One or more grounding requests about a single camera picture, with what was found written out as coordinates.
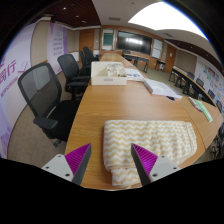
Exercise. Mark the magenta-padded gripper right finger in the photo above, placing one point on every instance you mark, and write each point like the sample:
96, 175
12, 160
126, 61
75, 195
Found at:
156, 166

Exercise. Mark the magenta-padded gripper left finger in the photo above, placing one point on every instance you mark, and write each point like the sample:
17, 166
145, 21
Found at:
70, 165

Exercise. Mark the cream zigzag pattern towel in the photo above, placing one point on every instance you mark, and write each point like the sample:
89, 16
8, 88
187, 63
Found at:
150, 136

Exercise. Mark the row of black chairs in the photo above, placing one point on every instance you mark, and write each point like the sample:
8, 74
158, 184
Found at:
218, 140

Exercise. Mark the green folder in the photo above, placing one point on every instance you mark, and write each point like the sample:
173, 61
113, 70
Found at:
205, 111

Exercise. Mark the white marker pen pack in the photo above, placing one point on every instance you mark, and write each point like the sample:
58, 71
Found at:
193, 101

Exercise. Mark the white booklet stack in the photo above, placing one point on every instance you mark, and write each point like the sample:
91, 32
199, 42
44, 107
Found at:
160, 88

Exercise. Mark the large black mesh office chair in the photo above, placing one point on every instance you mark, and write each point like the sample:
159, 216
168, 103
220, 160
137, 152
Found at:
40, 90

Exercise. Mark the white open cardboard box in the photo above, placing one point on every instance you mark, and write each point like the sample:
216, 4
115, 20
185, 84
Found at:
103, 78

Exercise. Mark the white printed paper sheet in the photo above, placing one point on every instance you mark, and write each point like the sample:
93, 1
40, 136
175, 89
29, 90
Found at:
134, 74

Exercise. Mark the long row of wooden tables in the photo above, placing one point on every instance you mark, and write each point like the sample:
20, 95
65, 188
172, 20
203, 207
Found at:
185, 75

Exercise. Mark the small dark side desk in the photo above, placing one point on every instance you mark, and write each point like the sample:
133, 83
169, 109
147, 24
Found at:
160, 62

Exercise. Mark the group of black office chairs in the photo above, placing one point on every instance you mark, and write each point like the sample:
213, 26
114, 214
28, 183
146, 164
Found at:
87, 56

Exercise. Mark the wooden door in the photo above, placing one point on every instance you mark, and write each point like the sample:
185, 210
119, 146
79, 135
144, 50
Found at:
86, 41
170, 57

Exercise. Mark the dark front desk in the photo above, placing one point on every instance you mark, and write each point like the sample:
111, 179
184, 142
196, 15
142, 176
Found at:
135, 57

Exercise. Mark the plain white whiteboard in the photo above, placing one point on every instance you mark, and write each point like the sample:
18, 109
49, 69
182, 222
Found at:
157, 48

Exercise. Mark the whiteboard with green panel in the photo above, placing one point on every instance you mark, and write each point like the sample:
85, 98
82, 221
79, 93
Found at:
107, 39

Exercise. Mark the large ceiling light panel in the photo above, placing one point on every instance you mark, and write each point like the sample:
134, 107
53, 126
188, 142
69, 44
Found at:
163, 18

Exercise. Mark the colourful wall poster collage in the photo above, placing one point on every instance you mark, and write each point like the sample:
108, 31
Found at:
213, 78

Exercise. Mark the purple wall banner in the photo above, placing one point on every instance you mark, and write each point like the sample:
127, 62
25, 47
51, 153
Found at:
56, 46

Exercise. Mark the large black wall screen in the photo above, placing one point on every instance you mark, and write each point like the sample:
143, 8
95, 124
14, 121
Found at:
133, 42

